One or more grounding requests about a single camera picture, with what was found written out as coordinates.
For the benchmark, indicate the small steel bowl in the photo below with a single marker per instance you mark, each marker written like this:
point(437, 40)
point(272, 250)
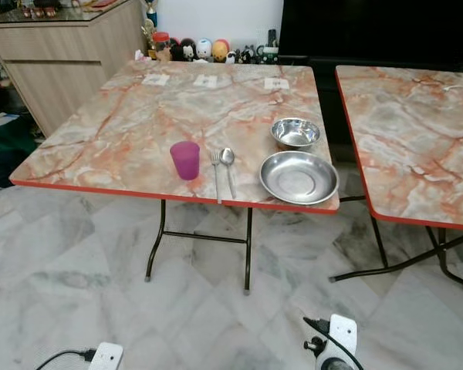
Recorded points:
point(295, 133)

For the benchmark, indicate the light wooden cabinet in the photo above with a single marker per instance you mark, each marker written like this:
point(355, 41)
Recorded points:
point(62, 69)

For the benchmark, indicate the steel spoon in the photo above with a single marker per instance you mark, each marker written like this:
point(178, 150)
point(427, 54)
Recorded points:
point(228, 157)

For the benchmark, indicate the purple plastic cup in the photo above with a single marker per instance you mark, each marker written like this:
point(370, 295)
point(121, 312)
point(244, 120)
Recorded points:
point(185, 161)

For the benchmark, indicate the black mouse figurine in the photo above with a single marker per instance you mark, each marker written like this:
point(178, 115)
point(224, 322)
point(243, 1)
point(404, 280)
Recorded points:
point(187, 49)

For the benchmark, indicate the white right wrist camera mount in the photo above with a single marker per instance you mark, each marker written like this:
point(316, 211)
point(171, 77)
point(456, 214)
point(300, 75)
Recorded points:
point(341, 333)

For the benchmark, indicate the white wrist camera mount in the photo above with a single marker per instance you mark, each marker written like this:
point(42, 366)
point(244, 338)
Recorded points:
point(106, 357)
point(341, 333)

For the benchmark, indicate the red lid jar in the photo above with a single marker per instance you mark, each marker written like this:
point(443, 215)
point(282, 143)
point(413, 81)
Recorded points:
point(161, 46)

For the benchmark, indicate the orange round figurine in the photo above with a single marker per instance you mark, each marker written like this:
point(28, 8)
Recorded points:
point(220, 50)

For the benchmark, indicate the steel fork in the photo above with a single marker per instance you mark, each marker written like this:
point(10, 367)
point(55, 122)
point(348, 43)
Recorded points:
point(216, 173)

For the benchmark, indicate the white round figurine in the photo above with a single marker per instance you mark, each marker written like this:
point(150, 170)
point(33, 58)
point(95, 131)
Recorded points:
point(204, 48)

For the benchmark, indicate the white paper label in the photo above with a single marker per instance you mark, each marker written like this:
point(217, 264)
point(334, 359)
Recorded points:
point(276, 84)
point(205, 80)
point(156, 79)

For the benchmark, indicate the gold trophy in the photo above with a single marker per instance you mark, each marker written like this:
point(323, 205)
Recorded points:
point(151, 14)

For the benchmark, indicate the large steel plate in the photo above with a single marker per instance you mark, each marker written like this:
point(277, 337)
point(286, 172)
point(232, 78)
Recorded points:
point(299, 178)

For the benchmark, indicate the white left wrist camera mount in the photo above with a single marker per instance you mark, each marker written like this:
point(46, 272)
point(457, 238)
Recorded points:
point(106, 357)

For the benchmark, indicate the black television screen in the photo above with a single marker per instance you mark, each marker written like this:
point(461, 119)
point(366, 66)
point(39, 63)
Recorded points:
point(378, 27)

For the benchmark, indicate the marble top folding table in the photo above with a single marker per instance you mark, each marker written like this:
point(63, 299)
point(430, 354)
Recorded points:
point(409, 139)
point(147, 116)

